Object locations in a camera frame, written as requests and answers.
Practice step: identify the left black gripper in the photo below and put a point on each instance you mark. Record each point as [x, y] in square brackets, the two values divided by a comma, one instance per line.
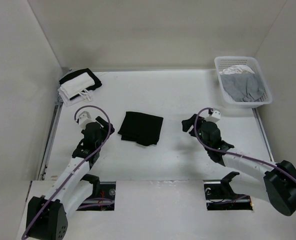
[105, 133]

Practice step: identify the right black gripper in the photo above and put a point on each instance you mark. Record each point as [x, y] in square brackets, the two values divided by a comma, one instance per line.
[187, 123]

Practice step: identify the black tank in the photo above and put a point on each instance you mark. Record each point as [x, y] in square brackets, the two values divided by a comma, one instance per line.
[95, 82]
[142, 128]

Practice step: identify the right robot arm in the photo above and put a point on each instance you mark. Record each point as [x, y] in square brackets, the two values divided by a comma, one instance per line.
[274, 183]

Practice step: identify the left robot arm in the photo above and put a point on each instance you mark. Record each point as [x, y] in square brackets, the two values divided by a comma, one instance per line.
[47, 215]

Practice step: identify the folded black tank top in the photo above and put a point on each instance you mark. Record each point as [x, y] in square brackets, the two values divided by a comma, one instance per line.
[95, 82]

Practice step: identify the grey tank top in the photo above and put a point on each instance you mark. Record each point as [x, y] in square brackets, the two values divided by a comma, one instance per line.
[243, 87]

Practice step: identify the white plastic basket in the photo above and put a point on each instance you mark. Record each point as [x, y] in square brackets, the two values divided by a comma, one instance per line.
[223, 62]

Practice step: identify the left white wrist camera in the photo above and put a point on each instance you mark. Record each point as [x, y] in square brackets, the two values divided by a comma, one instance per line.
[84, 118]

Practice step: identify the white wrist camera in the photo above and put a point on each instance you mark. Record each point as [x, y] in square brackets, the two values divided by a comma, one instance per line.
[214, 115]
[84, 118]

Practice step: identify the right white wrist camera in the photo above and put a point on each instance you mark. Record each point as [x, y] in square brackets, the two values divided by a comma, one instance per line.
[214, 115]

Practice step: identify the left metal table rail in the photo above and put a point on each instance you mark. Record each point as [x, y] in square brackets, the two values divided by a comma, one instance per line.
[50, 140]

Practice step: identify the metal table rail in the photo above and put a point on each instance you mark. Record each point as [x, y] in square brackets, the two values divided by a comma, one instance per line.
[263, 134]
[50, 140]

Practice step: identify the right metal table rail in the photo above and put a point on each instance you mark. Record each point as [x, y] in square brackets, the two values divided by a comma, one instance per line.
[263, 134]

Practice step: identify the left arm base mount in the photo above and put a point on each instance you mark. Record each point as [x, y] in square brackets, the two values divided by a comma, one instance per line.
[102, 199]

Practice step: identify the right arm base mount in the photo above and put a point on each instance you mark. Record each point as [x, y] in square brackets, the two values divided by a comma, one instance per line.
[219, 195]

